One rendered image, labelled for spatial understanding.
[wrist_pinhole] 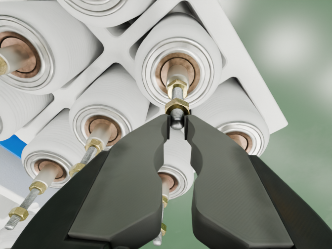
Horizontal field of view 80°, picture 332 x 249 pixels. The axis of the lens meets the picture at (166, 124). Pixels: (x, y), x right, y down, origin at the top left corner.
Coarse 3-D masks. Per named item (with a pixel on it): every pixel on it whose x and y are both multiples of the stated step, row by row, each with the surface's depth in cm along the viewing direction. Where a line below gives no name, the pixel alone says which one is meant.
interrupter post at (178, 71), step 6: (174, 66) 20; (180, 66) 20; (168, 72) 20; (174, 72) 18; (180, 72) 18; (186, 72) 20; (168, 78) 18; (174, 78) 18; (180, 78) 18; (186, 78) 18
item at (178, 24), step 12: (180, 12) 33; (156, 24) 29; (168, 24) 20; (180, 24) 19; (192, 24) 20; (156, 36) 19; (168, 36) 19; (180, 36) 19; (192, 36) 19; (204, 36) 19; (144, 48) 20; (216, 48) 20; (216, 60) 20; (216, 72) 21; (216, 84) 22; (192, 108) 24
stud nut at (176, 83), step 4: (176, 80) 17; (180, 80) 17; (168, 84) 17; (172, 84) 17; (176, 84) 17; (180, 84) 17; (184, 84) 17; (168, 88) 17; (172, 88) 17; (184, 88) 17; (168, 92) 17; (184, 92) 17; (168, 96) 18; (184, 96) 17
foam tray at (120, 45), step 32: (0, 0) 24; (32, 0) 25; (160, 0) 24; (192, 0) 23; (96, 32) 26; (128, 32) 26; (224, 32) 25; (96, 64) 28; (128, 64) 28; (224, 64) 28; (64, 96) 31; (256, 96) 29; (32, 128) 35
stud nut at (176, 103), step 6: (168, 102) 14; (174, 102) 14; (180, 102) 14; (186, 102) 14; (168, 108) 14; (174, 108) 14; (180, 108) 14; (186, 108) 14; (168, 114) 14; (186, 114) 14
